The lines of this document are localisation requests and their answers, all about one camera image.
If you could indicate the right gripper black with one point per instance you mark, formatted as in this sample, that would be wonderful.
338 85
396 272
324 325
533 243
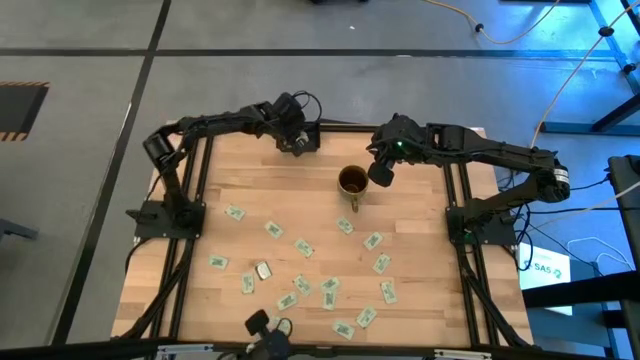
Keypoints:
382 172

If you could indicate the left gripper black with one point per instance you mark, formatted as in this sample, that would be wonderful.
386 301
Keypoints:
290 120

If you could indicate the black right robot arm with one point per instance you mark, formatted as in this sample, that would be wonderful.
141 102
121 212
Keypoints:
500 152

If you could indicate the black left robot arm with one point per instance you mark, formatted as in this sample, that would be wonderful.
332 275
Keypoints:
220 122

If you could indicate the green glazed ceramic mug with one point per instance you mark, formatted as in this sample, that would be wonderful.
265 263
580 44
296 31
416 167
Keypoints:
353 172

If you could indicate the small silver foil tub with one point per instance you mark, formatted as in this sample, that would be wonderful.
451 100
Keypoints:
263 270

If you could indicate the white printed sign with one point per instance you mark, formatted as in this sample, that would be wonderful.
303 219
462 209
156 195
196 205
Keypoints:
545 267

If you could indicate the black metal beam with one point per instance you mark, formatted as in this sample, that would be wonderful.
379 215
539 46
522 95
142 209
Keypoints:
590 289

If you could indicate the floor hatch with hazard stripes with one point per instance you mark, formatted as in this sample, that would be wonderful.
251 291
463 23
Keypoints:
20 107

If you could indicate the grey chair foot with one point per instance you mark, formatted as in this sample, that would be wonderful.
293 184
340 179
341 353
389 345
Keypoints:
15 230

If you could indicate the blue and black table frame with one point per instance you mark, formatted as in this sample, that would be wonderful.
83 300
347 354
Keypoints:
575 129

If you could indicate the silver metal bracket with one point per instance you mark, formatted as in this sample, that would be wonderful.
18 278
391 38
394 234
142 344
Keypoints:
462 355
185 349

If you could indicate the black camera rig bar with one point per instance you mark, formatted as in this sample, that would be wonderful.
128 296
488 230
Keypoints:
100 350

